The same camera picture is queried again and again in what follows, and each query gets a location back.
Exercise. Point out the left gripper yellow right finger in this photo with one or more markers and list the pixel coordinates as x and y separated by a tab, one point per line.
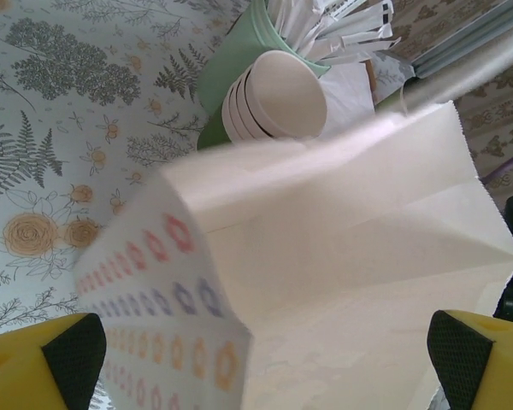
491	367

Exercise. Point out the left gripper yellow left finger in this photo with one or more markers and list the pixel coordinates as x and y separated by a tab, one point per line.
21	367

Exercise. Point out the white printed paper bag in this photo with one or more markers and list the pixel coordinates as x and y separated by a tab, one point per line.
325	256

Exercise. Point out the floral printed table cloth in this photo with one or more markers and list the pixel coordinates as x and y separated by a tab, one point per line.
47	128

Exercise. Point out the white paper napkin stack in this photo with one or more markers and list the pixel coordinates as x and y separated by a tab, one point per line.
346	98

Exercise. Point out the white paper-wrapped straw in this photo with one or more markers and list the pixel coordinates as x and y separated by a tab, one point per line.
350	30
295	19
359	46

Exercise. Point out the white printed stick packet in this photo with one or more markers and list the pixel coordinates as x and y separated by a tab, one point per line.
350	6

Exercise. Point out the mint green holder cup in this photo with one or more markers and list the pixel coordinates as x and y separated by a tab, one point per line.
243	47

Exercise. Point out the aluminium frame post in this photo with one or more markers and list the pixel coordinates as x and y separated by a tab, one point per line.
474	64

